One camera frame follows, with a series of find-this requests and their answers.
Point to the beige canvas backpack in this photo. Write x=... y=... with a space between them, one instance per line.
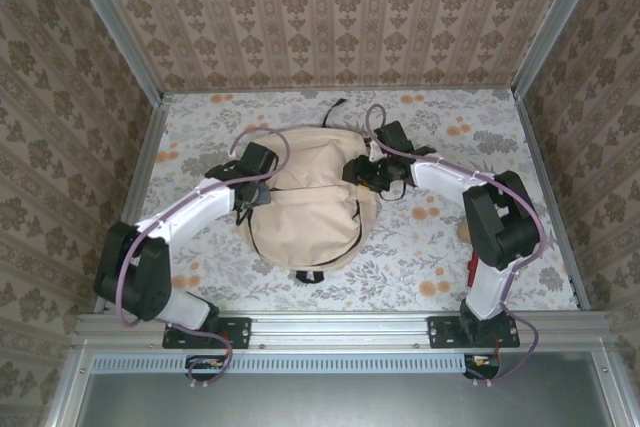
x=300 y=227

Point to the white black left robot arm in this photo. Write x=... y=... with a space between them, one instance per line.
x=200 y=207

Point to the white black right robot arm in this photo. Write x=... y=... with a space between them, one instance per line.
x=450 y=177

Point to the floral tablecloth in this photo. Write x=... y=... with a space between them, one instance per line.
x=400 y=272

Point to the grey metal panel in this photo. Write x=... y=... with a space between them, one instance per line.
x=325 y=402

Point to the thin aluminium table edge rail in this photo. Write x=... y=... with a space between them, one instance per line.
x=450 y=91

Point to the aluminium side rail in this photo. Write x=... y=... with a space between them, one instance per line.
x=134 y=197
x=537 y=147

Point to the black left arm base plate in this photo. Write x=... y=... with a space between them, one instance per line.
x=237 y=332

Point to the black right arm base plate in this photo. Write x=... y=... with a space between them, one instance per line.
x=442 y=331

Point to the aluminium frame post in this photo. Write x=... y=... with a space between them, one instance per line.
x=560 y=22
x=115 y=27

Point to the aluminium outer frame rail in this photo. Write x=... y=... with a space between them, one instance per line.
x=612 y=387
x=70 y=392

